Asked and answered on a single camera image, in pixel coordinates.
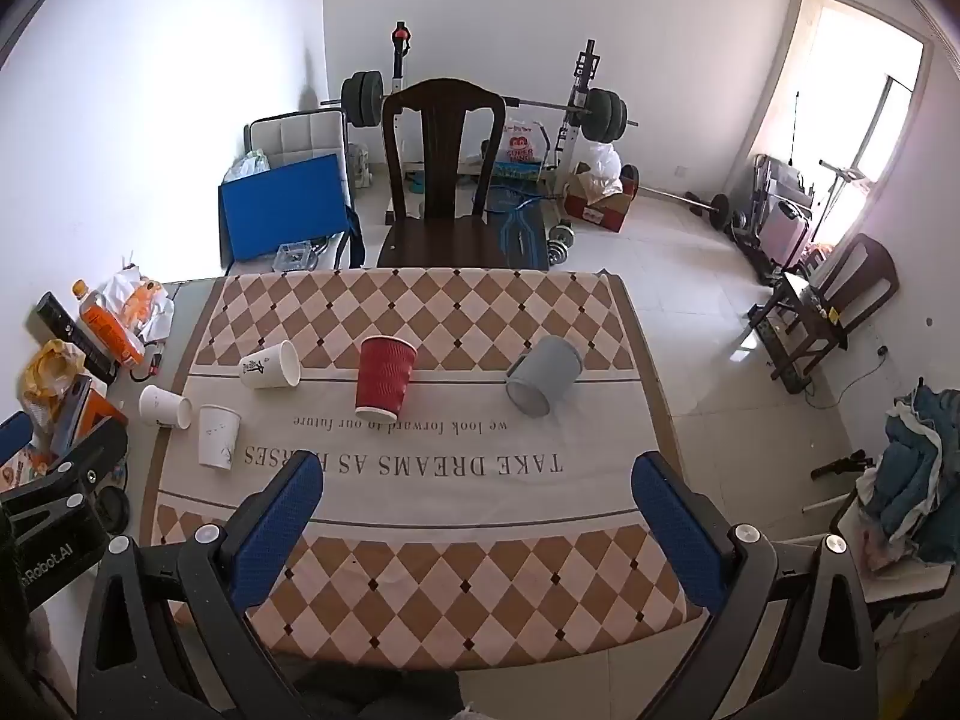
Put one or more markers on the metal dumbbell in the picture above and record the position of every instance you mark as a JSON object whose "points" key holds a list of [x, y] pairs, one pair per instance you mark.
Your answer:
{"points": [[561, 244]]}

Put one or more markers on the white stick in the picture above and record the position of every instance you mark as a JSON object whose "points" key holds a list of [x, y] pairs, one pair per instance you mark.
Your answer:
{"points": [[829, 504]]}

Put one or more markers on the dark wooden chair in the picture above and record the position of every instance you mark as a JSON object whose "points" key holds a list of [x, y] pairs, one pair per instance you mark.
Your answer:
{"points": [[442, 236]]}

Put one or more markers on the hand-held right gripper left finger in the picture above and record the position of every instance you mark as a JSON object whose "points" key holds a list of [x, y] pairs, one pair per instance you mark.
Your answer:
{"points": [[277, 525]]}

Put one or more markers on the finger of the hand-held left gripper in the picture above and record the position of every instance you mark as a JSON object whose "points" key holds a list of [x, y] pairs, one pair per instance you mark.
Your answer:
{"points": [[15, 436], [97, 446]]}

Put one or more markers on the long black box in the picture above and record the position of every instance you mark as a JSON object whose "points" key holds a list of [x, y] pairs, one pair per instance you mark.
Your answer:
{"points": [[71, 334]]}

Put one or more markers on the black round disc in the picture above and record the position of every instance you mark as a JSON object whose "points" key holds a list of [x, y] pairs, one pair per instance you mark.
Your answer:
{"points": [[114, 511]]}

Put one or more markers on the orange drink bottle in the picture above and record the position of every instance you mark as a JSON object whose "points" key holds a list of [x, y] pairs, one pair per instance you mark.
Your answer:
{"points": [[109, 326]]}

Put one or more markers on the blue board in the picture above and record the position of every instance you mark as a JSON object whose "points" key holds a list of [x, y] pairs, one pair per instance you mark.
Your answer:
{"points": [[289, 202]]}

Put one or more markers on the dark wooden armchair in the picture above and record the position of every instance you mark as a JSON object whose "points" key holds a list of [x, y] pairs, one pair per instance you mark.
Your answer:
{"points": [[862, 277]]}

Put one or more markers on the orange box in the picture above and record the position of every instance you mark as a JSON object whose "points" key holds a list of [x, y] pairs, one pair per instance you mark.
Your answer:
{"points": [[94, 409]]}

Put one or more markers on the thin barbell with small plates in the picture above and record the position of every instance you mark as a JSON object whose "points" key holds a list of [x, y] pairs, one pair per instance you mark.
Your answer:
{"points": [[718, 208]]}

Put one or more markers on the white bag with oranges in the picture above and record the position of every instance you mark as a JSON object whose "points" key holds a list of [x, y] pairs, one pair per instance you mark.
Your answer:
{"points": [[142, 300]]}

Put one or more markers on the bright window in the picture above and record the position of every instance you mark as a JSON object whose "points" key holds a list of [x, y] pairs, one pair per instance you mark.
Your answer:
{"points": [[855, 90]]}

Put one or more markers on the pile of clothes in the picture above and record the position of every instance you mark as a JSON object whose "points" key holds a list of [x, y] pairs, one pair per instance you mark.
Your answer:
{"points": [[911, 480]]}

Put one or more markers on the yellow plastic bag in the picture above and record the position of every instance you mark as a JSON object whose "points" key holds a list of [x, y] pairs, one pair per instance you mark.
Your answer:
{"points": [[49, 375]]}

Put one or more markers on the black tool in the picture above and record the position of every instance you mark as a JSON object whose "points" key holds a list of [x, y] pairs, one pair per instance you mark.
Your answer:
{"points": [[844, 463]]}

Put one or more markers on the red and white plastic bag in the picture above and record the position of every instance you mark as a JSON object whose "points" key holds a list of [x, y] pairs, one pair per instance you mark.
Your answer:
{"points": [[519, 144]]}

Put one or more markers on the white side table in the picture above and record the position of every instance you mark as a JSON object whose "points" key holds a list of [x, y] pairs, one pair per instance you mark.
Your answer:
{"points": [[900, 585]]}

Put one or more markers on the brown checkered tablecloth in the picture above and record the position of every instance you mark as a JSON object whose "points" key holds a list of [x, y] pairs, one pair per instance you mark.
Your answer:
{"points": [[465, 540]]}

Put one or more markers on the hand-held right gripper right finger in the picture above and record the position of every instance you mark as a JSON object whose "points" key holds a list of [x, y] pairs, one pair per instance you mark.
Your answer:
{"points": [[675, 532]]}

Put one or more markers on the red cardboard box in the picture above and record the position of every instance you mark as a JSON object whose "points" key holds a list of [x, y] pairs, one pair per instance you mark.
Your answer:
{"points": [[600, 211]]}

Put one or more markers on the blue and black exercise bench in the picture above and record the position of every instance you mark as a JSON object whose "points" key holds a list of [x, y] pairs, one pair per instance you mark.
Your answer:
{"points": [[525, 229]]}

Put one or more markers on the black barbell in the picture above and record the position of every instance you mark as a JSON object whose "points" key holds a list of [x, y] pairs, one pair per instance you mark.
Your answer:
{"points": [[604, 114]]}

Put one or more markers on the red ribbed paper cup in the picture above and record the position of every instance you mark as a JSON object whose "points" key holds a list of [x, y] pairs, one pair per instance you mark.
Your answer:
{"points": [[384, 379]]}

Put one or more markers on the pink suitcase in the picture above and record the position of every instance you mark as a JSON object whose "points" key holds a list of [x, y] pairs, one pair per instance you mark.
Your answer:
{"points": [[786, 236]]}

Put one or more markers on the white paper cup black print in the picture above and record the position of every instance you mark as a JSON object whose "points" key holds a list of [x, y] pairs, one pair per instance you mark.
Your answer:
{"points": [[270, 367]]}

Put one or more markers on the grey mug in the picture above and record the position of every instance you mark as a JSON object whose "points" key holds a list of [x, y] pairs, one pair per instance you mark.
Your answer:
{"points": [[544, 375]]}

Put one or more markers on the white padded chair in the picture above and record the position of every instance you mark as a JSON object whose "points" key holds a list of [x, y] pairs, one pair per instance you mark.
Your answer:
{"points": [[300, 136]]}

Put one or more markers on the white barbell rack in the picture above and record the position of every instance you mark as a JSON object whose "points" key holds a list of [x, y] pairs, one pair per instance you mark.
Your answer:
{"points": [[574, 112]]}

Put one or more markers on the clear plastic box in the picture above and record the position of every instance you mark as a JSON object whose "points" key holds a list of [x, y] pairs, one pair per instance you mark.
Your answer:
{"points": [[294, 256]]}

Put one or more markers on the white drying stand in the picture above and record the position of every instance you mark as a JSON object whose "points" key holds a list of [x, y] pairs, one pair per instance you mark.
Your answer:
{"points": [[847, 180]]}

